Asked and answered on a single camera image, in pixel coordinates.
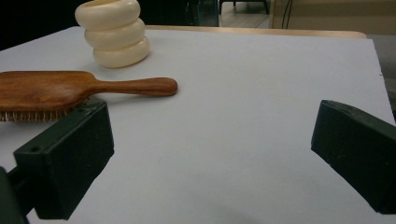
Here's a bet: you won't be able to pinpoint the white table board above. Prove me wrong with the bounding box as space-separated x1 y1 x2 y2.
0 25 396 224

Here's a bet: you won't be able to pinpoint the black hanging cable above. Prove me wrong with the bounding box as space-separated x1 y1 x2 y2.
280 0 294 30

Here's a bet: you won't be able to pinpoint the black stand legs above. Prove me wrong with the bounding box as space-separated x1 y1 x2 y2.
218 0 271 16

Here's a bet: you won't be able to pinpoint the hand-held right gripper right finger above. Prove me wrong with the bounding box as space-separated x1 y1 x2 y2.
310 99 396 215

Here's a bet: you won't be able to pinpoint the wooden table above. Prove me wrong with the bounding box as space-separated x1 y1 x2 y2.
144 25 368 40

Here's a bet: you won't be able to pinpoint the dark cabinet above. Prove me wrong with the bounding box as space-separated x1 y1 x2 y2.
136 0 219 27

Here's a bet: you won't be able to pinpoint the brown wooden spatula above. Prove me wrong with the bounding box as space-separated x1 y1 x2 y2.
0 70 178 123

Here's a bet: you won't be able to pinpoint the cream ribbed holder cup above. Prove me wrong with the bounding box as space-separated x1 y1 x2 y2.
74 0 150 69

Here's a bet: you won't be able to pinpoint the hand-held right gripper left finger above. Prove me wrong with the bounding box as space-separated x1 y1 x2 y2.
12 98 115 221

